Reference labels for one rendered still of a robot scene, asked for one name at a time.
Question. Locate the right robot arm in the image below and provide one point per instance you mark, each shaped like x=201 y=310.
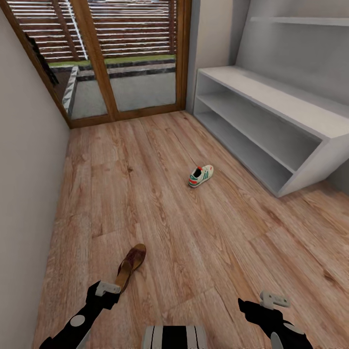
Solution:
x=282 y=333

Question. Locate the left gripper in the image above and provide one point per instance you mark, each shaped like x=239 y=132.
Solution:
x=106 y=301

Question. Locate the door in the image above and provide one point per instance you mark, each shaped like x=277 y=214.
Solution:
x=105 y=60

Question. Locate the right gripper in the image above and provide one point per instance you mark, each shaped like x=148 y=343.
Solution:
x=257 y=314

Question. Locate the robot trunk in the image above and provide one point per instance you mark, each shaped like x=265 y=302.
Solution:
x=174 y=337

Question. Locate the gym shoe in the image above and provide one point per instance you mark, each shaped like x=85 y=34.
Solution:
x=200 y=175

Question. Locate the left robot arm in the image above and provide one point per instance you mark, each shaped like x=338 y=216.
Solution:
x=101 y=295

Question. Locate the sandal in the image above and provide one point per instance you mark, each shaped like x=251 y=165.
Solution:
x=133 y=260

